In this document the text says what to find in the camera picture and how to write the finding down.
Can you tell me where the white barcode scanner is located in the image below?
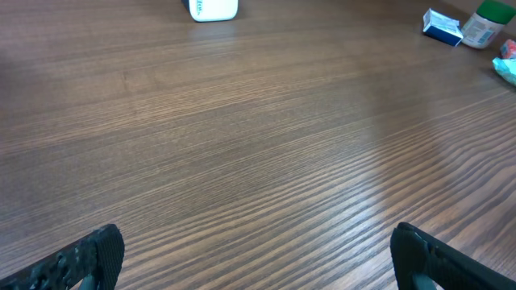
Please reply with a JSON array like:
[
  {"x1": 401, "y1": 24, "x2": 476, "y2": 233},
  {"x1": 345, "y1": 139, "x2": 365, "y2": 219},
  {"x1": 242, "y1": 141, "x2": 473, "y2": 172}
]
[{"x1": 181, "y1": 0, "x2": 239, "y2": 23}]

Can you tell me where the white blue sachet pack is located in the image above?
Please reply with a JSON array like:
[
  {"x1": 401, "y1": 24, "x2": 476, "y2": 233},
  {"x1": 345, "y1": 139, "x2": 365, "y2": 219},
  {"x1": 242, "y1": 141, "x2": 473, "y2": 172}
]
[{"x1": 422, "y1": 8, "x2": 464, "y2": 47}]

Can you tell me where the green lid jar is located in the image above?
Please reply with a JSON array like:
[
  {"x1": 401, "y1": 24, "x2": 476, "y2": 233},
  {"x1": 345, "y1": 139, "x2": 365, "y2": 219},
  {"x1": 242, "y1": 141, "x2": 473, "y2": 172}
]
[{"x1": 461, "y1": 0, "x2": 515, "y2": 49}]

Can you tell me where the red pink candy box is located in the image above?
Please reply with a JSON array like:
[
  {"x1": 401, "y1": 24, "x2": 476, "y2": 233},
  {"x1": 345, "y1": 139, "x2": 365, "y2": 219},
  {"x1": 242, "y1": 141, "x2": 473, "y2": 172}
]
[{"x1": 500, "y1": 39, "x2": 516, "y2": 60}]

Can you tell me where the teal tissue pack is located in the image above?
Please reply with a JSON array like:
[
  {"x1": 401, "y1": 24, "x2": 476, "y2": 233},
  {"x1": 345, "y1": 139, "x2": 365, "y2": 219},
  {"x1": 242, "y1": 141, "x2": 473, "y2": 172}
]
[{"x1": 492, "y1": 58, "x2": 516, "y2": 86}]

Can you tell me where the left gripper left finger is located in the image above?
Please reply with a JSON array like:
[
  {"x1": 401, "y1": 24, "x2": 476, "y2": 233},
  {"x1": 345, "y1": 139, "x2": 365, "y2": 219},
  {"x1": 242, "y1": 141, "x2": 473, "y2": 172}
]
[{"x1": 1, "y1": 224, "x2": 125, "y2": 290}]

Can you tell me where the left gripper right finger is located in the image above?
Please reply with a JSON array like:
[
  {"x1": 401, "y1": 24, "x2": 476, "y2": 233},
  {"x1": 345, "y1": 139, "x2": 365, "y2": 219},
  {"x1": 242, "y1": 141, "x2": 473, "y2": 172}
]
[{"x1": 390, "y1": 222, "x2": 515, "y2": 290}]

